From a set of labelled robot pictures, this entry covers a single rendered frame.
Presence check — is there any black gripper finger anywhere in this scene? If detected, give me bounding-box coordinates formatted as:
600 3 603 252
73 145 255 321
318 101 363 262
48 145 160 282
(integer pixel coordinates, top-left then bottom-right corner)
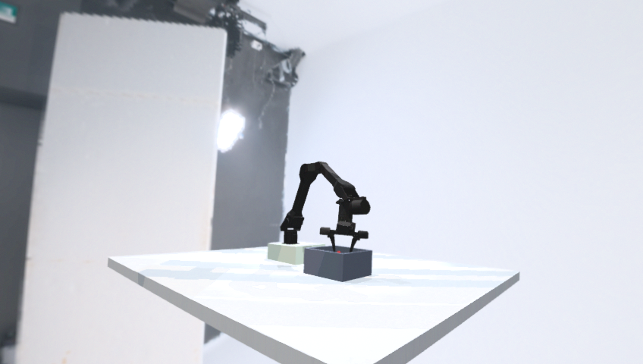
350 238 360 253
327 236 335 253

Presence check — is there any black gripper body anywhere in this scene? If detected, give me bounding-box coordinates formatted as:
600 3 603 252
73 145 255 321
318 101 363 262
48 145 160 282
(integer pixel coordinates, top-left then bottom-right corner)
319 215 369 240

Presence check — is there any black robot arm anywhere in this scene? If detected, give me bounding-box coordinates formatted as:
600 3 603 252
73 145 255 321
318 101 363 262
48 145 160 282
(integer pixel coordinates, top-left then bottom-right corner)
280 162 371 245

